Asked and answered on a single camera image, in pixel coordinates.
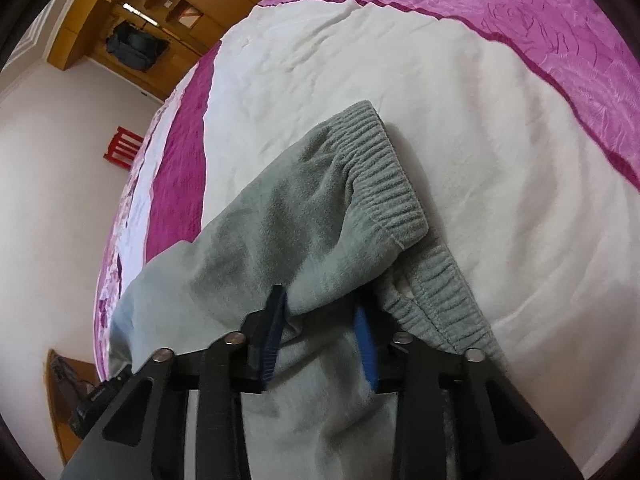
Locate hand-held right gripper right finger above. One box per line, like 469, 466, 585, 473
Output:
351, 302, 584, 480

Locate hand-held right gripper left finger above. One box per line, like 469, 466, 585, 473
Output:
60, 284, 289, 480

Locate grey pants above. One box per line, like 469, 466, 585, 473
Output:
60, 100, 508, 480

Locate wooden nightstand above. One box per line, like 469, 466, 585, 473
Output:
47, 349, 108, 463

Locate red wooden chair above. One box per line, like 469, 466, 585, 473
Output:
103, 126, 144, 169

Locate pink floral bed blanket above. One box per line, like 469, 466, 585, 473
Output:
92, 0, 640, 480

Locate dark bag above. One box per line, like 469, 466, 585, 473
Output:
105, 21, 170, 71

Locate wooden wardrobe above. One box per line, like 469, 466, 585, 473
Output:
47, 0, 321, 106

